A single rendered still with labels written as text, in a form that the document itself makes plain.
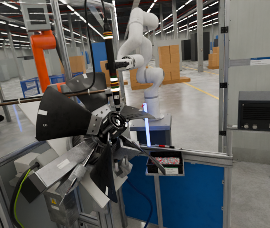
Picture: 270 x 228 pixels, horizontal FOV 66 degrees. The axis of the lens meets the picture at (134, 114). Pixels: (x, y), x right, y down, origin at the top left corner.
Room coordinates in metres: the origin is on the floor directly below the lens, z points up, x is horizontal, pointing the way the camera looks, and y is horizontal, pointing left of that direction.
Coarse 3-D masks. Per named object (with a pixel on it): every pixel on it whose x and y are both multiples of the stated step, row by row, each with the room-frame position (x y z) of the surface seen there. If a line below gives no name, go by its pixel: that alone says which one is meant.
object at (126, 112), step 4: (124, 108) 1.27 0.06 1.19; (128, 108) 1.27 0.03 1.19; (136, 108) 1.29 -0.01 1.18; (120, 112) 1.21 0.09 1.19; (124, 112) 1.20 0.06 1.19; (128, 112) 1.20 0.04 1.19; (132, 112) 1.20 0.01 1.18; (136, 112) 1.20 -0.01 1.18; (140, 112) 1.22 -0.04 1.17; (144, 112) 1.24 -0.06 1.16; (124, 116) 1.12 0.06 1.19; (128, 116) 1.12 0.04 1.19; (132, 116) 1.12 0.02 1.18; (136, 116) 1.13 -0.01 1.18; (140, 116) 1.14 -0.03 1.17; (144, 116) 1.16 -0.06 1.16; (148, 116) 1.18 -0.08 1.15; (152, 116) 1.21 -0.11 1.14
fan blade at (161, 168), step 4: (132, 144) 0.98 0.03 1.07; (136, 144) 0.94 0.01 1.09; (136, 148) 1.03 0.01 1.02; (140, 148) 0.92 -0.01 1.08; (144, 152) 0.90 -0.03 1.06; (148, 156) 0.90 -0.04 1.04; (152, 160) 0.89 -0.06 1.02; (156, 164) 0.88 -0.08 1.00; (160, 168) 0.87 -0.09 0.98; (164, 172) 0.87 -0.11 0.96
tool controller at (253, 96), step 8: (240, 96) 1.08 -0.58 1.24; (248, 96) 1.06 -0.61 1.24; (256, 96) 1.04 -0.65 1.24; (264, 96) 1.03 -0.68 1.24; (240, 104) 1.05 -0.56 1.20; (248, 104) 1.03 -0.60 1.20; (256, 104) 1.01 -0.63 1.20; (264, 104) 0.99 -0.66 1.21; (240, 112) 1.06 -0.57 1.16; (248, 112) 1.04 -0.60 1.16; (256, 112) 1.02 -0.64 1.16; (264, 112) 1.00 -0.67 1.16; (240, 120) 1.07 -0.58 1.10; (248, 120) 1.05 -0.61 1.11; (256, 120) 1.03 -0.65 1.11; (264, 120) 1.01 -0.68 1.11; (240, 128) 1.08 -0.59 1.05; (248, 128) 1.06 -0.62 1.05; (256, 128) 1.04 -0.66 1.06; (264, 128) 1.02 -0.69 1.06
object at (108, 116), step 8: (112, 112) 0.97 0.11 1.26; (104, 120) 0.93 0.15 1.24; (112, 120) 0.93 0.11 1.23; (120, 120) 0.97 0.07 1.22; (104, 128) 0.92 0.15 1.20; (112, 128) 0.90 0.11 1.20; (120, 128) 0.92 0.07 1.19; (96, 136) 0.93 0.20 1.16; (104, 136) 0.94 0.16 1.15; (112, 136) 0.92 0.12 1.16; (104, 144) 0.93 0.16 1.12; (112, 144) 0.95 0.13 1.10
